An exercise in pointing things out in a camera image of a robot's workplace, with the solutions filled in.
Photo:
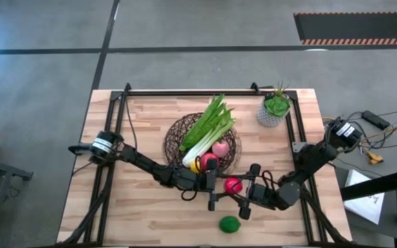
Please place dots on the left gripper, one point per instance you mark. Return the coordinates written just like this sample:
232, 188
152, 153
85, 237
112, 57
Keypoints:
212, 184

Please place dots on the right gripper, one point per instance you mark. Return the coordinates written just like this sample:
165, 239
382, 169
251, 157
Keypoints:
262, 197

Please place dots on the red mango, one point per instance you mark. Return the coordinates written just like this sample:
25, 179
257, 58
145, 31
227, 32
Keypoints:
233, 186

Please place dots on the red apple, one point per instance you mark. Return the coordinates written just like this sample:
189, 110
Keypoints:
204, 161

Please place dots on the yellow lemon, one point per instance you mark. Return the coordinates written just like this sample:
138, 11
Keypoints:
195, 168

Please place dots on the pink peach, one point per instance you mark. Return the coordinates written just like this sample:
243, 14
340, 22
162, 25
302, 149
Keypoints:
221, 149

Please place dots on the long green ridged gourd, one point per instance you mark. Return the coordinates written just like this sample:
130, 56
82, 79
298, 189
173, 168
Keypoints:
198, 129

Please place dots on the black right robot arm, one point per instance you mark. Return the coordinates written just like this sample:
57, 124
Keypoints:
308, 160

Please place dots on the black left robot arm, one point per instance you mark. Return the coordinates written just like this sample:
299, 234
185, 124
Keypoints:
143, 162

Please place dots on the green lime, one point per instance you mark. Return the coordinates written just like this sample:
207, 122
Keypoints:
229, 224

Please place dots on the potted succulent in white pot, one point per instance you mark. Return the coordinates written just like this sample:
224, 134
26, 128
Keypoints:
276, 106

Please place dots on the white paper sheet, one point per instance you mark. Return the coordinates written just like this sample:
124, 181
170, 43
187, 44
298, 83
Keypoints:
364, 203

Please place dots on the black bar stand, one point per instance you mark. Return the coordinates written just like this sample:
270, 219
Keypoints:
377, 184

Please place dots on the black power adapter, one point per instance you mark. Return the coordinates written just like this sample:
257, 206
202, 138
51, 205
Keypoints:
376, 120

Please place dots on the black mat with hazard stripes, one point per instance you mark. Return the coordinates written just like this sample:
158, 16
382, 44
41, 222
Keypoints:
357, 25

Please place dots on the black aluminium table frame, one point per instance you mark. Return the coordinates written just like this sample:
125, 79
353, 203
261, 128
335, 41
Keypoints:
202, 93

